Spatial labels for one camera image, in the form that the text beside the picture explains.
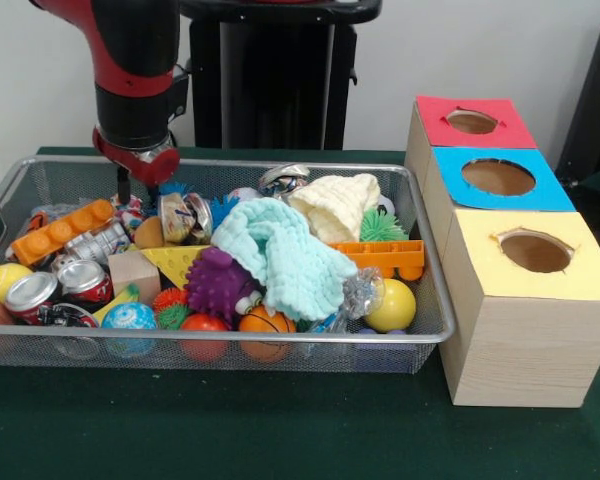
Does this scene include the mint green cloth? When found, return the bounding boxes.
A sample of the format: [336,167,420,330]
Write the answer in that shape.
[210,196,359,322]

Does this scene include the wooden box three holes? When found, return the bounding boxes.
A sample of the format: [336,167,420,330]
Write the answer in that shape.
[404,95,600,409]

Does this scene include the orange studded toy brick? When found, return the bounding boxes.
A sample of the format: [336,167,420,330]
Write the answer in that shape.
[10,198,117,267]

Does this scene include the silver printed drink can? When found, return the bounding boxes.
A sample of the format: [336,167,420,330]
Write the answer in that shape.
[157,192,214,246]

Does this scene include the cream knitted cloth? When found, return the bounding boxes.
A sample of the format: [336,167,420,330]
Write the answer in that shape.
[287,173,383,244]

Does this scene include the red soda can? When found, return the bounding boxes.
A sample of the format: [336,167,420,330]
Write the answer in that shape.
[3,272,64,326]

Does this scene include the colourful patterned cloth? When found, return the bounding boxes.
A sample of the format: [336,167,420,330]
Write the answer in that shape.
[110,192,146,226]

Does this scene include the orange wheeled toy brick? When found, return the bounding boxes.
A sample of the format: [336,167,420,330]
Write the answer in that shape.
[329,239,426,281]

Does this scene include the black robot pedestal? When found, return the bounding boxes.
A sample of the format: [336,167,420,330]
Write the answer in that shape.
[172,0,384,151]

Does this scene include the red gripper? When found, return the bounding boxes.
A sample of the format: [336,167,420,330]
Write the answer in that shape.
[92,127,181,204]

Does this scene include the purple spiky monster toy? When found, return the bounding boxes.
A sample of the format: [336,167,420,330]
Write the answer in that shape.
[185,246,264,329]

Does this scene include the silver mesh bin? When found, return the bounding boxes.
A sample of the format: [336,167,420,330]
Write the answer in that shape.
[0,154,456,374]

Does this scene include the plain yellow ball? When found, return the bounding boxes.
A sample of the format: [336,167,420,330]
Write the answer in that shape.
[363,278,418,333]

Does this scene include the orange toy basketball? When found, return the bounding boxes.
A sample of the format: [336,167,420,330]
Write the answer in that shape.
[238,305,297,364]

